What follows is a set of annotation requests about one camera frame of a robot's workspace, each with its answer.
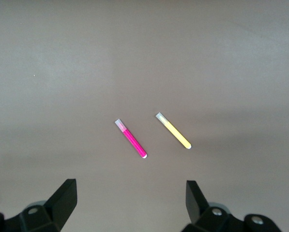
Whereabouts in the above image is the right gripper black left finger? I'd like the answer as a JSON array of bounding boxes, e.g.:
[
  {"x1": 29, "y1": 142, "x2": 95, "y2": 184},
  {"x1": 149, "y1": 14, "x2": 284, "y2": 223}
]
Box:
[{"x1": 0, "y1": 178, "x2": 77, "y2": 232}]

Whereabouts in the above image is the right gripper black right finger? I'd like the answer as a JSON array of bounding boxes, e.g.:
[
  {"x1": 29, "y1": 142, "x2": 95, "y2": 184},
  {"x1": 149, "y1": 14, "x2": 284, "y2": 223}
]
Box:
[{"x1": 182, "y1": 180, "x2": 283, "y2": 232}]

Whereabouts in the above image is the pink highlighter pen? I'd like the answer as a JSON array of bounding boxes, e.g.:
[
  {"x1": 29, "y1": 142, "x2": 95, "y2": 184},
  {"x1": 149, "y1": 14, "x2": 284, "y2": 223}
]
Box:
[{"x1": 114, "y1": 118, "x2": 148, "y2": 160}]

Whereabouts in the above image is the yellow highlighter pen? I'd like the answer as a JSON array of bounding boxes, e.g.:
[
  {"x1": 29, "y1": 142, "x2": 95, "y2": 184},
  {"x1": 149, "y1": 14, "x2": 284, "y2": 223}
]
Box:
[{"x1": 155, "y1": 112, "x2": 192, "y2": 149}]

